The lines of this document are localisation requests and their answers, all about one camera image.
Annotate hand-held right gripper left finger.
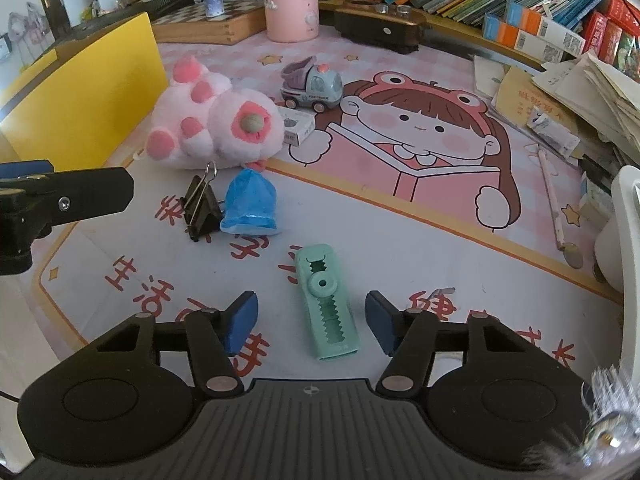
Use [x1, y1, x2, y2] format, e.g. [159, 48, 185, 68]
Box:
[92, 291, 259, 397]

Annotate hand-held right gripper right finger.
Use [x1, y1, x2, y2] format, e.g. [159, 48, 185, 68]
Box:
[365, 290, 535, 397]

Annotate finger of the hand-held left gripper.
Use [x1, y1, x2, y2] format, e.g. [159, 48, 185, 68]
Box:
[0, 160, 55, 181]
[20, 166, 135, 233]

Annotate green crocodile stapler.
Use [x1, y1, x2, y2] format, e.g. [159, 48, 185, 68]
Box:
[294, 244, 361, 361]

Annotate yellow cardboard box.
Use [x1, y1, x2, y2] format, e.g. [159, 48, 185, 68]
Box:
[0, 11, 168, 171]

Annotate blue plastic bag roll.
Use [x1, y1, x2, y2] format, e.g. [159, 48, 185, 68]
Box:
[220, 169, 281, 236]

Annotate pink plush pig toy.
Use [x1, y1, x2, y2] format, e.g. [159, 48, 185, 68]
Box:
[145, 56, 286, 171]

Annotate cartoon girl desk mat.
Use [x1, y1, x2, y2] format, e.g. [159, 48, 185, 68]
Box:
[30, 55, 626, 376]

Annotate black binder clip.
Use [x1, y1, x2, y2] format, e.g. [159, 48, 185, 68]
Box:
[182, 160, 224, 243]

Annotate small white printed box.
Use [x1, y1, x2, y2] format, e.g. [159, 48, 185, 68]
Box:
[277, 107, 317, 147]

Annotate pink pen with spoon end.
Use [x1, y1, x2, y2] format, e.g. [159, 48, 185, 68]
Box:
[537, 147, 583, 268]

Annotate black electronic keyboard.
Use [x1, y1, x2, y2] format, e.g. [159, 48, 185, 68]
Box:
[55, 0, 206, 43]

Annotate wooden chess board box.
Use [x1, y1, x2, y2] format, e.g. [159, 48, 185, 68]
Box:
[152, 0, 268, 46]

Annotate fuzzy sparkly trinket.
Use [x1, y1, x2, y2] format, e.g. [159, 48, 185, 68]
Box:
[520, 365, 640, 480]

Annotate grey purple toy truck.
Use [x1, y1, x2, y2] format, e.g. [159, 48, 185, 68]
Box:
[279, 55, 343, 111]

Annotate white plastic stand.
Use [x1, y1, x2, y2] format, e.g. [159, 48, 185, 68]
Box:
[594, 165, 640, 293]

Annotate pink cartoon tumbler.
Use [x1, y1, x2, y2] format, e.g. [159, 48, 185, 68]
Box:
[263, 0, 319, 43]

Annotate stack of papers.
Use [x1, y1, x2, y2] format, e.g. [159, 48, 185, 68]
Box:
[472, 50, 640, 171]

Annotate orange and blue small boxes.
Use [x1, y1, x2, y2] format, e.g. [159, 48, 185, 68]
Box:
[482, 0, 586, 58]

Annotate red gift box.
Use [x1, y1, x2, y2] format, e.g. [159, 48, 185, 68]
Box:
[582, 0, 640, 81]

